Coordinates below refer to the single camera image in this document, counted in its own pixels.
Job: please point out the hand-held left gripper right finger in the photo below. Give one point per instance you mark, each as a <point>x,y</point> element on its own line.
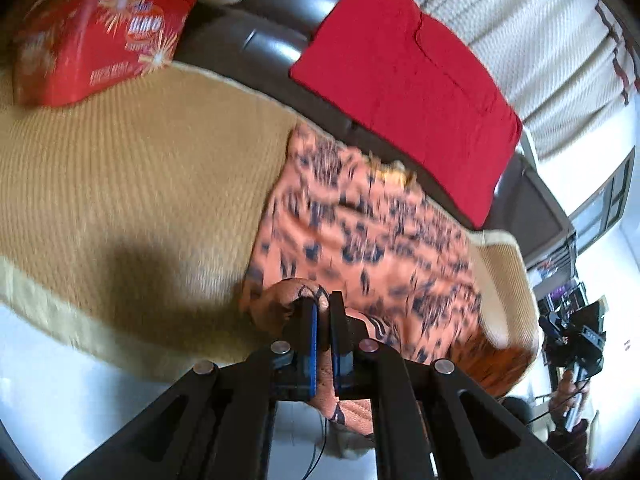
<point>336,355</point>

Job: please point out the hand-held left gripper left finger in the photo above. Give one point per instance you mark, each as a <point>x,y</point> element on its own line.
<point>312,345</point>

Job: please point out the orange floral garment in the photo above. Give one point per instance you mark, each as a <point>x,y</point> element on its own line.
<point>375,240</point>

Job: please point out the person's right forearm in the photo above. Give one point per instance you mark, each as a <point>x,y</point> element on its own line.
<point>570,440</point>

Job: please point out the window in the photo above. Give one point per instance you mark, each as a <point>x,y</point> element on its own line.
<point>600,205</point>

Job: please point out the tan woven mat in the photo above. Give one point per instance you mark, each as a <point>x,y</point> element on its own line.
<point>125,160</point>

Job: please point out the red cloth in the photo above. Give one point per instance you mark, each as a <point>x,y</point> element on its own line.
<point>400,85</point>

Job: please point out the beige curtain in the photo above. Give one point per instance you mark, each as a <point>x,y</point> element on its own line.
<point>525,25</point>

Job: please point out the dark brown sofa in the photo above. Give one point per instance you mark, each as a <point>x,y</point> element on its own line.
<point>280,0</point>

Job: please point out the red printed pack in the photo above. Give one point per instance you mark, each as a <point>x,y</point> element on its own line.
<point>100,35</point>

